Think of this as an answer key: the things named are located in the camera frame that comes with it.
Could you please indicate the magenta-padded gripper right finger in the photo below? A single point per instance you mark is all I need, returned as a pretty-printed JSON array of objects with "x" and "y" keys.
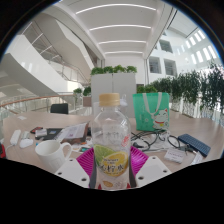
[{"x": 154, "y": 168}]

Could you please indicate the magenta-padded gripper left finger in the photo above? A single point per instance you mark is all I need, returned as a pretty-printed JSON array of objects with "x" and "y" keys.
[{"x": 71, "y": 170}]

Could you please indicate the clear lemon drink bottle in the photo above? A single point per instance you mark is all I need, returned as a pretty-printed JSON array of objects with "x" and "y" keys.
[{"x": 111, "y": 140}]

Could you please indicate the white labelled box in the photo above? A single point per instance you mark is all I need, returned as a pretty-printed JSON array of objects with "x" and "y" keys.
[{"x": 174, "y": 155}]

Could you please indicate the colourful sticker sheet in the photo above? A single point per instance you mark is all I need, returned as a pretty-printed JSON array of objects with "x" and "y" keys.
[{"x": 83, "y": 147}]

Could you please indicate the white ceramic mug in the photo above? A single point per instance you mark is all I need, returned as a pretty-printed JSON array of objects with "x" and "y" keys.
[{"x": 50, "y": 155}]

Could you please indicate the open printed booklet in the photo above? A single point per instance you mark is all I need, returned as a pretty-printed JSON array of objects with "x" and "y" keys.
[{"x": 73, "y": 131}]

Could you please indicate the black notebook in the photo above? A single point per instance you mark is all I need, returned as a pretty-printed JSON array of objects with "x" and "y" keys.
[{"x": 53, "y": 134}]

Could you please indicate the clear plastic packet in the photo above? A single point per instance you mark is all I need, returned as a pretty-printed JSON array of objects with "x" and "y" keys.
[{"x": 196, "y": 158}]

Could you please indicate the white card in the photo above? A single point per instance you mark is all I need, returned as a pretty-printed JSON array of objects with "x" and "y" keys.
[{"x": 40, "y": 133}]

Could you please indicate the white computer mouse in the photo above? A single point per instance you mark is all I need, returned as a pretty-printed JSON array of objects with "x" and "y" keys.
[{"x": 26, "y": 143}]

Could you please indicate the black and red phone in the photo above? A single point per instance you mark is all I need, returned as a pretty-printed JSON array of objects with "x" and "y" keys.
[{"x": 36, "y": 129}]

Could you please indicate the white adapter block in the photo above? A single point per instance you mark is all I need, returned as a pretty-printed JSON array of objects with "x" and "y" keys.
[{"x": 25, "y": 134}]

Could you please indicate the green cat-print tote bag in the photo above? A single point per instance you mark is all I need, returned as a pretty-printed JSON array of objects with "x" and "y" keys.
[{"x": 148, "y": 110}]

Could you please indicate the black chair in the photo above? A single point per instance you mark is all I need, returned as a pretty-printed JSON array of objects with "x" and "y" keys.
[{"x": 59, "y": 108}]

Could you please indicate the white power strip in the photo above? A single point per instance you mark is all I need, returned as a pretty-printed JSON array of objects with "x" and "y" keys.
[{"x": 15, "y": 137}]

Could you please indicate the clear shaker bottle white lid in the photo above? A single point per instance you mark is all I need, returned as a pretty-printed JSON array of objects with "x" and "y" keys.
[{"x": 124, "y": 105}]

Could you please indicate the red and black object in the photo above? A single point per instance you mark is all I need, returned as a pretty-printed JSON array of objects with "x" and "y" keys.
[{"x": 2, "y": 150}]

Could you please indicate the small potted plants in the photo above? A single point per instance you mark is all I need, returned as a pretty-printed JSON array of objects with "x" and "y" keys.
[{"x": 82, "y": 93}]

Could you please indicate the row of green trees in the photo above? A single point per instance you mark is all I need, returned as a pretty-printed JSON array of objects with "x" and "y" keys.
[{"x": 196, "y": 90}]

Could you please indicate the group of ceiling light strips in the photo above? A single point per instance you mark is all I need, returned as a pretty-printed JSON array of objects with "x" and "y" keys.
[{"x": 118, "y": 26}]

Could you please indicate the white planter wall with greenery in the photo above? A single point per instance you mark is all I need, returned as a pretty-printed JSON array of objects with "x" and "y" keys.
[{"x": 113, "y": 85}]

